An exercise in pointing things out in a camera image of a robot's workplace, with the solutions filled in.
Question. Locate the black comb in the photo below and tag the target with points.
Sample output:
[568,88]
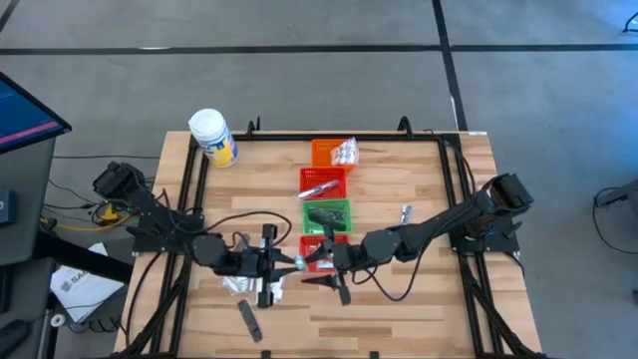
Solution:
[336,222]
[319,214]
[250,321]

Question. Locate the orange plastic basket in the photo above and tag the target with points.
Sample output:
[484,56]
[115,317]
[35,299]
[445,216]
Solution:
[321,153]

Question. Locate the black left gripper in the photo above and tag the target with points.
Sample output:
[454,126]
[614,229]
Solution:
[249,261]

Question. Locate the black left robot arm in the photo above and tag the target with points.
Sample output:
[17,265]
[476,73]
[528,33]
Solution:
[149,209]

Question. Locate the black rounded device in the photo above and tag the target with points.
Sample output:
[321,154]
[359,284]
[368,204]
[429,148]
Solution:
[12,339]

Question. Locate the black desk device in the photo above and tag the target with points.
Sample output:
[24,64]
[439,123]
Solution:
[6,207]

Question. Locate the toothbrush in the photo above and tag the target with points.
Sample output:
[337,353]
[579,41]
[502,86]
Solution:
[319,189]

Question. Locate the blue screen monitor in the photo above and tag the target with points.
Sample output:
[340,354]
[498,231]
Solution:
[25,117]

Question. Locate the white yellow wipes canister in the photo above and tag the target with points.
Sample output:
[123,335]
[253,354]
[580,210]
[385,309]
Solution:
[212,132]

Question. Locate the small toothpaste tube packet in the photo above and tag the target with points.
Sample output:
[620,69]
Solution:
[406,214]
[326,264]
[300,261]

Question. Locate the black aluminium table frame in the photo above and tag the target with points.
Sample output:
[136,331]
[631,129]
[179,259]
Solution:
[289,137]

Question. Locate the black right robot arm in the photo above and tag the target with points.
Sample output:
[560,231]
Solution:
[433,227]

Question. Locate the green plastic basket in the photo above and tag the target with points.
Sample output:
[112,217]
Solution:
[306,227]

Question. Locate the grey desk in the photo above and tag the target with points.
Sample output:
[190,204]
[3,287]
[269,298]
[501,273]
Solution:
[27,199]

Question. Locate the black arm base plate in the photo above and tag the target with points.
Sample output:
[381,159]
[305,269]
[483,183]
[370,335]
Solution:
[144,245]
[501,244]

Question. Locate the white tape roll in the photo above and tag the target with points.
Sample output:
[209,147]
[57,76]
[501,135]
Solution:
[55,317]

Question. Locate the black desk foot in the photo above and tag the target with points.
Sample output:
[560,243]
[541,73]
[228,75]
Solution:
[85,256]

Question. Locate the white printed booklet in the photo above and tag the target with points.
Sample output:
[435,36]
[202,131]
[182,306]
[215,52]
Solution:
[85,294]

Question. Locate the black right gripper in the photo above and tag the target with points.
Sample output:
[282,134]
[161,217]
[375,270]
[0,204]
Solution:
[346,259]

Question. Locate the red plastic basket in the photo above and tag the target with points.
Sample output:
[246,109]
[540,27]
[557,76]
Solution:
[311,175]
[306,244]

